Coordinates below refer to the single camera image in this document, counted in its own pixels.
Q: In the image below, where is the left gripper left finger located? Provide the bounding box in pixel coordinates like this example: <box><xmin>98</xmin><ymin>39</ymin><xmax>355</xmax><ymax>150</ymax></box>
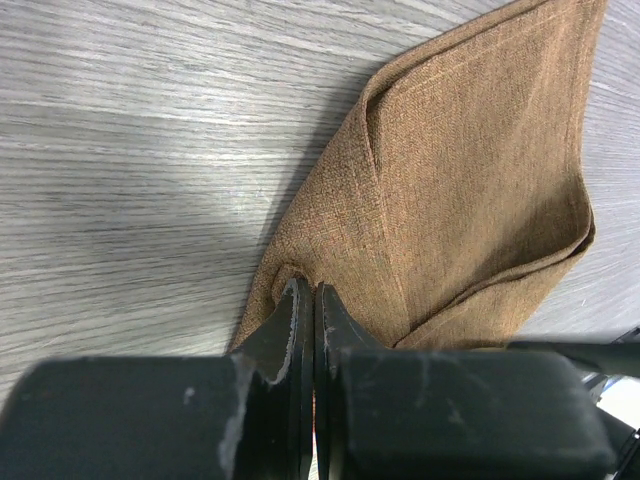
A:
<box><xmin>1</xmin><ymin>279</ymin><xmax>314</xmax><ymax>479</ymax></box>

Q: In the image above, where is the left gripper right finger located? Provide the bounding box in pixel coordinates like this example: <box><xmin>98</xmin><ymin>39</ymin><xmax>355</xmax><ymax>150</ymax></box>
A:
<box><xmin>315</xmin><ymin>284</ymin><xmax>617</xmax><ymax>479</ymax></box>

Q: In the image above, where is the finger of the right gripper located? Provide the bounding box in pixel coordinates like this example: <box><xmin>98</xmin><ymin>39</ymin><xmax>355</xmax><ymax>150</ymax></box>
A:
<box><xmin>507</xmin><ymin>326</ymin><xmax>639</xmax><ymax>378</ymax></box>

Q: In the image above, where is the brown cloth napkin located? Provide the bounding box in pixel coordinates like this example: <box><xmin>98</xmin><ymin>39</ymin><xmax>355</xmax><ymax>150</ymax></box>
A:
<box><xmin>236</xmin><ymin>1</ymin><xmax>607</xmax><ymax>349</ymax></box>

